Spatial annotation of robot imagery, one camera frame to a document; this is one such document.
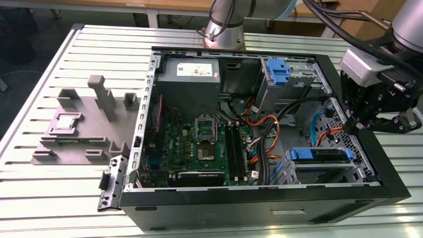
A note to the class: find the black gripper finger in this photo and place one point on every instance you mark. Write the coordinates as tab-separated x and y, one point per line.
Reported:
384	124
350	99

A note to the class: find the hard disk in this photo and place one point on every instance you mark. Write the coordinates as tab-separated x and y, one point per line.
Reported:
301	155

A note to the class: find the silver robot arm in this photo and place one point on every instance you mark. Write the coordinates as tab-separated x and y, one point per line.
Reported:
225	32

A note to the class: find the metal disk bay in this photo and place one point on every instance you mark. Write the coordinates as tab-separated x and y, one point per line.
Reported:
324	166

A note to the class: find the grey metal drive cage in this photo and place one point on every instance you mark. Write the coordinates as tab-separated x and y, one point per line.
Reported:
281	99

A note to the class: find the blue drive latch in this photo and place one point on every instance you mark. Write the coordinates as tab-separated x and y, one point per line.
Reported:
280	72

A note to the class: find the brown wooden cabinet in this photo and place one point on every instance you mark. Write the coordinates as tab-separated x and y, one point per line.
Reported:
377	5

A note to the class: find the black RAM slot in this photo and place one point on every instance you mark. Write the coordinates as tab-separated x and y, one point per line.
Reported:
236	151
244	151
240	151
232	151

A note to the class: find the CPU socket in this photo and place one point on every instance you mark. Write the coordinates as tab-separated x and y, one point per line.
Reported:
208	153

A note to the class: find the grey power supply unit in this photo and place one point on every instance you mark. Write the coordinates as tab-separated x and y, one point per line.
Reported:
189	94

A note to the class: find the green motherboard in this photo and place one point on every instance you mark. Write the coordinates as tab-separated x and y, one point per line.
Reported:
178	148

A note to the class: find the black graphics card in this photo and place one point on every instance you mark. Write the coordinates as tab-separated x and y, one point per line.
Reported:
198	179

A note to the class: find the black open PC case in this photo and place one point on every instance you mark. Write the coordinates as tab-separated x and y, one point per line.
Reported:
232	210

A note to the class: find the wooden top white desk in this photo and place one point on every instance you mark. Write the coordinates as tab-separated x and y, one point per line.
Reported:
178	6
100	6

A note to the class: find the grey parts rack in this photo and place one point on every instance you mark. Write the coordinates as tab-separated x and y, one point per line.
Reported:
93	129

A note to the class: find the silver CPU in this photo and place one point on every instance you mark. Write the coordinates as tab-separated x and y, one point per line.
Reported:
65	123

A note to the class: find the black office chair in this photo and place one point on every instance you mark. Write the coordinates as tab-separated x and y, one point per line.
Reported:
17	37

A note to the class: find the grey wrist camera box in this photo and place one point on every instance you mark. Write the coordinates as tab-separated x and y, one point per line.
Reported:
358	67

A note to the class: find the grey card retention bracket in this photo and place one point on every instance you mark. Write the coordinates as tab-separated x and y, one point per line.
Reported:
118	183

